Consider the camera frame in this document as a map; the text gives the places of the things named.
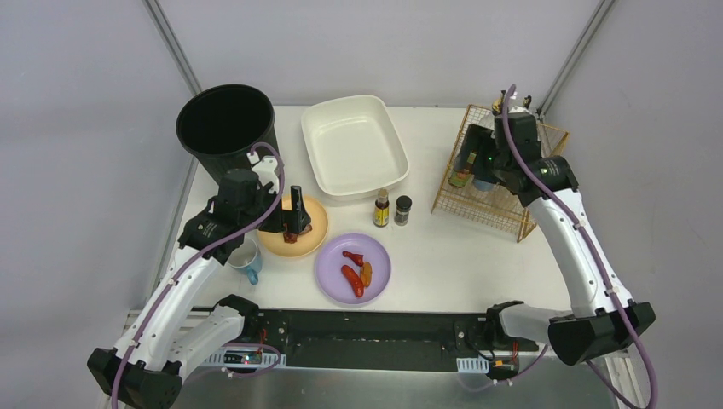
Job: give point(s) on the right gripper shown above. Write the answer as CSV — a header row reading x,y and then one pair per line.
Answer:
x,y
480,158

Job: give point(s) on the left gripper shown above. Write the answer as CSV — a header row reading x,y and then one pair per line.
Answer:
x,y
290,216

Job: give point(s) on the brown roasted meat piece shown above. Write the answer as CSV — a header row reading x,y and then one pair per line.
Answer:
x,y
291,237

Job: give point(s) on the clear glass oil bottle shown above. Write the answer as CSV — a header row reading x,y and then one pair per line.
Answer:
x,y
497,105

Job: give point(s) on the yellow cap sauce bottle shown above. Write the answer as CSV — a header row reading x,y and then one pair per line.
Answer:
x,y
460,175

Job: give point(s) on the silver lid salt shaker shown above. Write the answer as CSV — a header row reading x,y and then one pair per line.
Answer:
x,y
484,183

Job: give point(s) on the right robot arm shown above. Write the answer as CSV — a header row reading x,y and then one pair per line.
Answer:
x,y
603,317

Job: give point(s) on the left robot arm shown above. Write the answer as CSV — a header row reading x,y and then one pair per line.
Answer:
x,y
148,365

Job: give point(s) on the yellow plate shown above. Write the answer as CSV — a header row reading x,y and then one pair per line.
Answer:
x,y
306,243

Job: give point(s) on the purple plate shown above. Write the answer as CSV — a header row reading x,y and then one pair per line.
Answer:
x,y
330,260

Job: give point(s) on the blue mug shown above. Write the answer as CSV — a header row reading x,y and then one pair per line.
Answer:
x,y
247,260

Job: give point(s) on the small red meat piece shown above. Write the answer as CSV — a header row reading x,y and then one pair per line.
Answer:
x,y
357,259

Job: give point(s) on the yellow label sauce bottle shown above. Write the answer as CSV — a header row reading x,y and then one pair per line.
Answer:
x,y
381,209

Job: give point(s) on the orange fried nugget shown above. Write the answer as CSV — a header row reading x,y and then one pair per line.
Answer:
x,y
366,274

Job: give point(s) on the red sausage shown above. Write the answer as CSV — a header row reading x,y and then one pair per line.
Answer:
x,y
354,280

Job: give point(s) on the white rectangular tub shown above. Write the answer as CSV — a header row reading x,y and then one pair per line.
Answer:
x,y
353,146

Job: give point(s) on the black cap spice jar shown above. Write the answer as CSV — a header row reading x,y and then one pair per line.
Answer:
x,y
403,206

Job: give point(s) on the black plastic bin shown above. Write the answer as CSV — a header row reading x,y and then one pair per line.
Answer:
x,y
220,125

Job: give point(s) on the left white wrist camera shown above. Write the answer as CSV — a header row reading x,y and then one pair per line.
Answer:
x,y
267,168

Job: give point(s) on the gold wire basket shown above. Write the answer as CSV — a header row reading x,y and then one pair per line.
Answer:
x,y
496,207

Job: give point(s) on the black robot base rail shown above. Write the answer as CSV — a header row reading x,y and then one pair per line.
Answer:
x,y
368,340

